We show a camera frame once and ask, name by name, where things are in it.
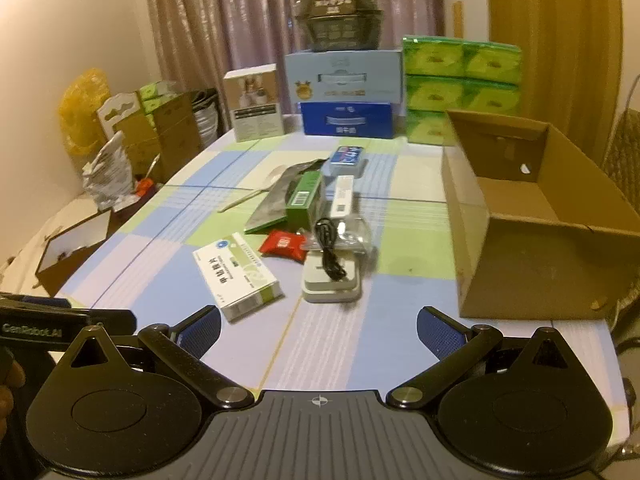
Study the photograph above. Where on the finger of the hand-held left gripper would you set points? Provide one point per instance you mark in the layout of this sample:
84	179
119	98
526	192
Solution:
42	302

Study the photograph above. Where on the light blue carton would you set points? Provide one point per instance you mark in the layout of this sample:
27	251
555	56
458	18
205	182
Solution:
345	80

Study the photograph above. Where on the white green medicine box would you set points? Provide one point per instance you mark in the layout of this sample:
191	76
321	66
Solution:
235	275

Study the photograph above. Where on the blue white box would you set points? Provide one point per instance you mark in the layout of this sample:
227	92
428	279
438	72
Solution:
347	157

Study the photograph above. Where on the checked cloth desktop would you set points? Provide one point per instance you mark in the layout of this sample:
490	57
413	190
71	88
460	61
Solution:
400	227

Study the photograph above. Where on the person's left hand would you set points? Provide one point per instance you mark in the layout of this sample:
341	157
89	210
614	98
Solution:
9	377

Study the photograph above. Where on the beige pet print box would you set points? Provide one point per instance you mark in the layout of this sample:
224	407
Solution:
252	105

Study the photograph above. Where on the clear plastic box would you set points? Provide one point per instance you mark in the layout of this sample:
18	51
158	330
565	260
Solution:
356	232

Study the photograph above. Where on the small white lined cardboard box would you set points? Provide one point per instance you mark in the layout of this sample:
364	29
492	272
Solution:
75	240

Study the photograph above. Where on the cardboard box with white flap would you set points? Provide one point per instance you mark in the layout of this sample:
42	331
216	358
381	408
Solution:
117	110

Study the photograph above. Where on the wooden stick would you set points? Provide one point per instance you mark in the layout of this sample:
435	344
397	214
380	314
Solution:
245	200

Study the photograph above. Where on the yellow plastic bag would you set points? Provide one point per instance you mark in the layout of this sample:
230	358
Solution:
82	105

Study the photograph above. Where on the dark blue carton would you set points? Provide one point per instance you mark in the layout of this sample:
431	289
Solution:
350	120

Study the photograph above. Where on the silver foil bag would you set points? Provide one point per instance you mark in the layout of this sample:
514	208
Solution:
272	205

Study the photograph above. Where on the long white box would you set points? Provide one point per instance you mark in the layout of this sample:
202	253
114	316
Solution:
342	195

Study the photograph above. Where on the dark plastic basket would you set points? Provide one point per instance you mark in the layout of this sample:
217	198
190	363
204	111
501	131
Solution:
337	25

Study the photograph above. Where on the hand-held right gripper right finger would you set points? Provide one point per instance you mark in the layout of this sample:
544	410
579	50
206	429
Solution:
440	332

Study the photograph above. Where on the plain brown cardboard box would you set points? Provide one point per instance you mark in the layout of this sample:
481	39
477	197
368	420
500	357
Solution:
175	135

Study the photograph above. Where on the wooden ruler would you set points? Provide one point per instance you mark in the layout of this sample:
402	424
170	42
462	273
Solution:
457	20

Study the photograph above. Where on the small orange object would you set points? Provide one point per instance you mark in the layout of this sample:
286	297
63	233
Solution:
144	186

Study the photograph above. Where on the wooden door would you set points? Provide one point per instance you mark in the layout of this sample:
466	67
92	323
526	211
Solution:
550	35

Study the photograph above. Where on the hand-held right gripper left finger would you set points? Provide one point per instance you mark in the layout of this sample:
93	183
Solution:
200	332

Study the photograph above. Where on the small green packet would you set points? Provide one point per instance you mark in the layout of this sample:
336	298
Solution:
152	94

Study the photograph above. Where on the bundle of green tissue packs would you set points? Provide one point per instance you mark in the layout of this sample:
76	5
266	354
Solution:
435	90

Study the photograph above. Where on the red packet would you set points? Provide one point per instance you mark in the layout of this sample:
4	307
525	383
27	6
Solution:
282	246

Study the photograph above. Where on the pink curtain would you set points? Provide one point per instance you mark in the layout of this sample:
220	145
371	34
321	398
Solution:
225	10

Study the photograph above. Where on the crumpled silver bag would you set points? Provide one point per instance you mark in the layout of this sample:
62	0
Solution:
107	175

